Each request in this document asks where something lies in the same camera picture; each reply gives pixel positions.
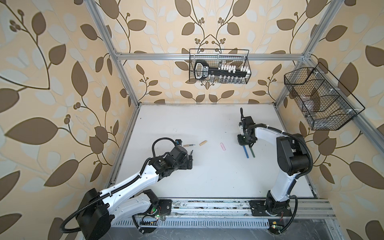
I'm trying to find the blue pen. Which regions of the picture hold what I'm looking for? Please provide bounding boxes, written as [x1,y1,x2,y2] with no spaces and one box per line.
[243,146,249,159]

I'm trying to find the pink pen cap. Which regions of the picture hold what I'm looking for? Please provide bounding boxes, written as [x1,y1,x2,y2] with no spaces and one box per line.
[220,143,226,151]

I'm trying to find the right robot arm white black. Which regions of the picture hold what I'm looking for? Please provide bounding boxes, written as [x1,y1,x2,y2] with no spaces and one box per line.
[238,116,314,216]

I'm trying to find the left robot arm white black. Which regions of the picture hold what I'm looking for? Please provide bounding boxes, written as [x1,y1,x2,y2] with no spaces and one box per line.
[75,145,193,240]

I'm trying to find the tan pen cap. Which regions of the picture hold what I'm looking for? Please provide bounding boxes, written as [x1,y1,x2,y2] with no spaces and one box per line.
[199,140,208,146]

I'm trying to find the black white tool in basket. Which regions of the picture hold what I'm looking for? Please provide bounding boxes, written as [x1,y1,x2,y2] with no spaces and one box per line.
[191,60,251,80]

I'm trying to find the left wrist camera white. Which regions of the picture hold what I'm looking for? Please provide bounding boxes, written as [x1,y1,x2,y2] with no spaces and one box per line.
[175,139,183,146]

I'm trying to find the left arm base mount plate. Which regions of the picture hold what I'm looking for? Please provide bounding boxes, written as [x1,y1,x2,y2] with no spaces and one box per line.
[131,199,173,216]

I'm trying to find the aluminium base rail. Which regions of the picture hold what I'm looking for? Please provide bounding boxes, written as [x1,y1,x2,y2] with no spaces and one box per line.
[112,198,336,230]

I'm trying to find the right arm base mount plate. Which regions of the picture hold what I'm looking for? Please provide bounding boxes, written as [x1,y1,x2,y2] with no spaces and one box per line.
[249,199,293,218]

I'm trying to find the black wire basket back wall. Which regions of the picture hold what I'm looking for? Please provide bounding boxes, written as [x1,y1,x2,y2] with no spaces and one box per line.
[189,48,252,85]

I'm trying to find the black wire basket wall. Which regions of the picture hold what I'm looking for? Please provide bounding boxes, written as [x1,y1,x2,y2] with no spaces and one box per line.
[189,48,252,85]
[284,62,366,131]

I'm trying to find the black wire basket right wall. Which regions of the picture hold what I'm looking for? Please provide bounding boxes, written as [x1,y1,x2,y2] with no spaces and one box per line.
[284,62,366,131]

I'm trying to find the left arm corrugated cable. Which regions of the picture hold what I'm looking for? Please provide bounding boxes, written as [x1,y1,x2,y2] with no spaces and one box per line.
[59,137,178,234]

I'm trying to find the aluminium frame back crossbar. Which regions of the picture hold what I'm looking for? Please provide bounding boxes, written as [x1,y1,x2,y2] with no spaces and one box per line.
[116,52,305,61]

